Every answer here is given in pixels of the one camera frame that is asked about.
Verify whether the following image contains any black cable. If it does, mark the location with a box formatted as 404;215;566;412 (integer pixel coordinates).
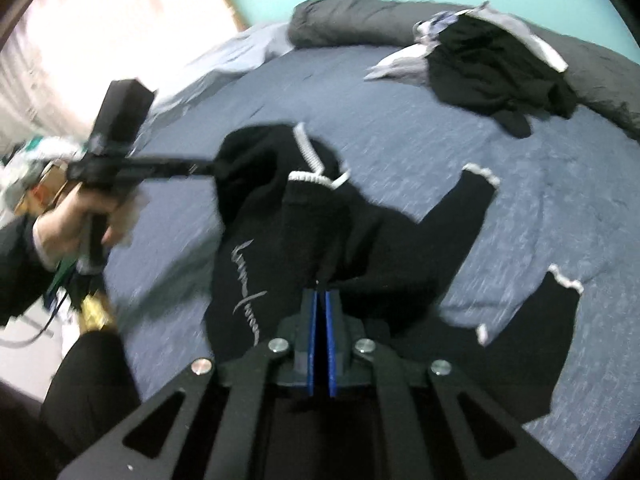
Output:
0;280;68;347

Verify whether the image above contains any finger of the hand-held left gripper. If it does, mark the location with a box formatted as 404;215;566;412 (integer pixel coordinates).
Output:
124;156;224;181

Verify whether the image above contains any blue striped garment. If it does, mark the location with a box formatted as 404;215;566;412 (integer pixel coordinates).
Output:
412;10;458;44

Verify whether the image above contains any person's left hand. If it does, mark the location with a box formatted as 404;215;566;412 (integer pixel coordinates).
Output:
70;185;148;251

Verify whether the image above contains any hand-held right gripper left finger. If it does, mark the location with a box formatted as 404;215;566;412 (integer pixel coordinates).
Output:
57;287;319;480

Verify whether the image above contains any grey garment with white stripe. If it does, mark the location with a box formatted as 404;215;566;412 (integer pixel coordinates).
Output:
470;2;570;74

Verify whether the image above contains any light grey blanket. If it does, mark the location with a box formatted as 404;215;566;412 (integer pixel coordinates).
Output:
150;22;297;117

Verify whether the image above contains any blue patterned bed sheet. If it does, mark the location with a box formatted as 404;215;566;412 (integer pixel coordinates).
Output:
102;42;640;480

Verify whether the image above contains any person's black trouser leg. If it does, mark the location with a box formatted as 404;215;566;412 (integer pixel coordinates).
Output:
40;330;144;462

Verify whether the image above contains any light grey garment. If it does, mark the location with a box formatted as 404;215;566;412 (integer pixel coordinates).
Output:
364;44;437;82

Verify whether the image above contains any person's left forearm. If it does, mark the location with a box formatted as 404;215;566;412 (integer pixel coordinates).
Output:
0;195;77;327

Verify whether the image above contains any black sweater with white trim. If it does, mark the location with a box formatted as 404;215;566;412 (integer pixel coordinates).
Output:
202;122;584;423

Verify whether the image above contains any dark grey rolled duvet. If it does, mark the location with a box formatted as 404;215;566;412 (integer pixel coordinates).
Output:
289;0;640;142

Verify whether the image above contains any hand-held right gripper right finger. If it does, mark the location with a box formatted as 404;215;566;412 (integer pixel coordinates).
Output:
325;287;576;480

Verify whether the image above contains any black garment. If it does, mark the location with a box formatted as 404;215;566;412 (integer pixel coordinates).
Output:
427;12;581;139

